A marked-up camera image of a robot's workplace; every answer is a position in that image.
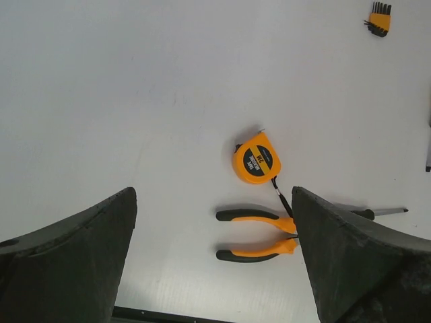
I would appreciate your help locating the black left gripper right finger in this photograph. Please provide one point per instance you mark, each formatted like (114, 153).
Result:
(359, 270)

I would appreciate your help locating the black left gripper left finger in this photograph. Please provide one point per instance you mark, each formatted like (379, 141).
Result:
(69, 271)

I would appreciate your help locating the orange black pliers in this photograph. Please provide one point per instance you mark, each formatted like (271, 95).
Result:
(263, 235)

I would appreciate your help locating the screwdriver near pliers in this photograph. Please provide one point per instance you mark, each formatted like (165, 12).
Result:
(372, 214)

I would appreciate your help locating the screwdriver near hex keys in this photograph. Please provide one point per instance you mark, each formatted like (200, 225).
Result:
(428, 157)

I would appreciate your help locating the orange tape measure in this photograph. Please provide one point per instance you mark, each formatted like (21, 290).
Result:
(256, 162)

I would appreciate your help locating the orange hex key set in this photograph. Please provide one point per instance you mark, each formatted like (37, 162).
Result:
(379, 20)

